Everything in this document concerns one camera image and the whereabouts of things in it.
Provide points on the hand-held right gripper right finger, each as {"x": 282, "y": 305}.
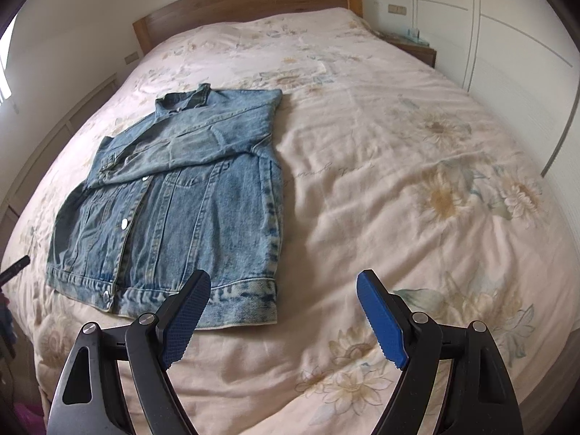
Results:
{"x": 385, "y": 321}

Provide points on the dark framed window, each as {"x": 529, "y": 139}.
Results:
{"x": 5, "y": 68}

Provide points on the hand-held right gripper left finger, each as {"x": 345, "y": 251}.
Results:
{"x": 185, "y": 321}

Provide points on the wooden headboard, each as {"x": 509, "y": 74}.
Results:
{"x": 235, "y": 4}

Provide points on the beige wall switch panel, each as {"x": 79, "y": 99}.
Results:
{"x": 132, "y": 58}
{"x": 397, "y": 9}

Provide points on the beige louvred low cabinet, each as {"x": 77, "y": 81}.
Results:
{"x": 54, "y": 140}

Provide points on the floral pink bed cover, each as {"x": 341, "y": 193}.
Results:
{"x": 385, "y": 190}

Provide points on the white panelled wardrobe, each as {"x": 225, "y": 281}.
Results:
{"x": 512, "y": 54}

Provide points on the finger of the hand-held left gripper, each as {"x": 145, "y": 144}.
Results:
{"x": 16, "y": 266}

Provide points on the blue denim jacket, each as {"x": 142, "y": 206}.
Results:
{"x": 181, "y": 217}

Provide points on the teal glass holder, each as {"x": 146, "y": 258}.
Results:
{"x": 414, "y": 36}

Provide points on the wooden nightstand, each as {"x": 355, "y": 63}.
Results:
{"x": 421, "y": 54}

